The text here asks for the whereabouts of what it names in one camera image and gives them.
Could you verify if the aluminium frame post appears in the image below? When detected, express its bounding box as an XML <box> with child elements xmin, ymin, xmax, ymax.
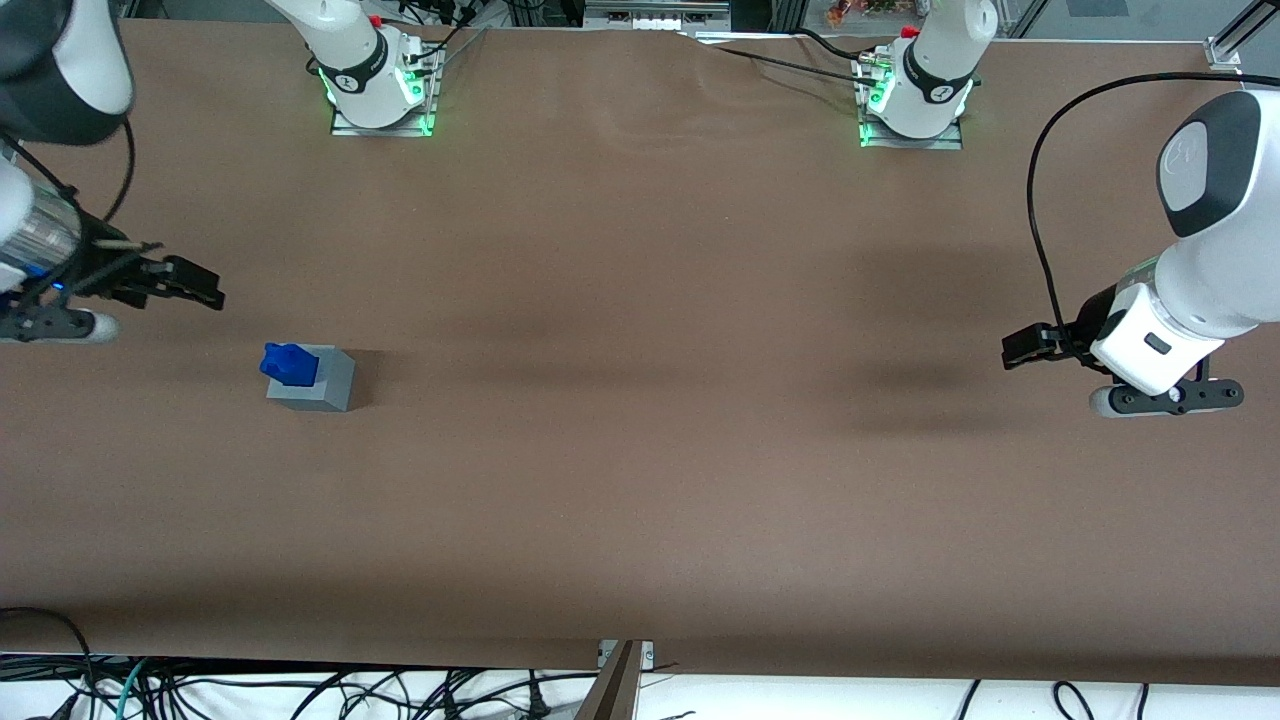
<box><xmin>574</xmin><ymin>640</ymin><xmax>646</xmax><ymax>720</ymax></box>

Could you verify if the metal frame bracket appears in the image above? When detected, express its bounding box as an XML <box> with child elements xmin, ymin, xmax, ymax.
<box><xmin>596</xmin><ymin>639</ymin><xmax>656</xmax><ymax>671</ymax></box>

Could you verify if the blue plastic part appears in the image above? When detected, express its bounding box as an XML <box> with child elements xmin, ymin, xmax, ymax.
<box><xmin>259</xmin><ymin>342</ymin><xmax>320</xmax><ymax>388</ymax></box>

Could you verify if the short black cable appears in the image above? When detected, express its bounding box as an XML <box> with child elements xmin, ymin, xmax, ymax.
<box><xmin>794</xmin><ymin>27</ymin><xmax>864</xmax><ymax>60</ymax></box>

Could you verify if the white power strip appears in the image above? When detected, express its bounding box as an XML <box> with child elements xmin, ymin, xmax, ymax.
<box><xmin>582</xmin><ymin>0</ymin><xmax>735</xmax><ymax>32</ymax></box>

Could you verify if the black looped floor cable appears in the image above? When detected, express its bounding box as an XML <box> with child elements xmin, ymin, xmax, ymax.
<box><xmin>0</xmin><ymin>606</ymin><xmax>98</xmax><ymax>693</ymax></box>

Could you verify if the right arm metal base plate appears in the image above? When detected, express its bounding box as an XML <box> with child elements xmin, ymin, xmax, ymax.
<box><xmin>329</xmin><ymin>38</ymin><xmax>440</xmax><ymax>138</ymax></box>

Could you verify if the gray square base block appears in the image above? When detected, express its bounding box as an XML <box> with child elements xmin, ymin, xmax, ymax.
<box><xmin>265</xmin><ymin>345</ymin><xmax>358</xmax><ymax>414</ymax></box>

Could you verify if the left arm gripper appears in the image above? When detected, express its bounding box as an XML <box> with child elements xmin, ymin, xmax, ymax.
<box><xmin>1002</xmin><ymin>283</ymin><xmax>1227</xmax><ymax>399</ymax></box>

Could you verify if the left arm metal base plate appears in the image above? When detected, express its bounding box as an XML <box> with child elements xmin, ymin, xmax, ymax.
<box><xmin>857</xmin><ymin>55</ymin><xmax>965</xmax><ymax>152</ymax></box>

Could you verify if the long black cable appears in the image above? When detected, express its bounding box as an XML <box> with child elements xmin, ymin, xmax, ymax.
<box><xmin>710</xmin><ymin>44</ymin><xmax>883</xmax><ymax>87</ymax></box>

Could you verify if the brown table cover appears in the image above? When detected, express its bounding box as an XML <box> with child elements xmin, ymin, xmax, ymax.
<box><xmin>0</xmin><ymin>18</ymin><xmax>1280</xmax><ymax>689</ymax></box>

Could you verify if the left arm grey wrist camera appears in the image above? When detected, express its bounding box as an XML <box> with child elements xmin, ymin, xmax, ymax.
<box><xmin>1089</xmin><ymin>377</ymin><xmax>1246</xmax><ymax>420</ymax></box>

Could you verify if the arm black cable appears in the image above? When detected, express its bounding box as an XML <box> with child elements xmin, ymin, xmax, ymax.
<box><xmin>1026</xmin><ymin>72</ymin><xmax>1246</xmax><ymax>351</ymax></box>
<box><xmin>98</xmin><ymin>115</ymin><xmax>137</xmax><ymax>229</ymax></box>

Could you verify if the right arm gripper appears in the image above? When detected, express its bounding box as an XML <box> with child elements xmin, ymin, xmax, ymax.
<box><xmin>18</xmin><ymin>238</ymin><xmax>227</xmax><ymax>313</ymax></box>

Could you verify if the teal cable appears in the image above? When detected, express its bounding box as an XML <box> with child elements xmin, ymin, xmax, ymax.
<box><xmin>113</xmin><ymin>657</ymin><xmax>153</xmax><ymax>720</ymax></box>

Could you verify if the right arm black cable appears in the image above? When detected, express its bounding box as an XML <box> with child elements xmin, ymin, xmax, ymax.
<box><xmin>98</xmin><ymin>115</ymin><xmax>137</xmax><ymax>229</ymax></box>

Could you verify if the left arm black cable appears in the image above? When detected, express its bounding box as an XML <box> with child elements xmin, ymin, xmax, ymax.
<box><xmin>1026</xmin><ymin>72</ymin><xmax>1246</xmax><ymax>351</ymax></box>

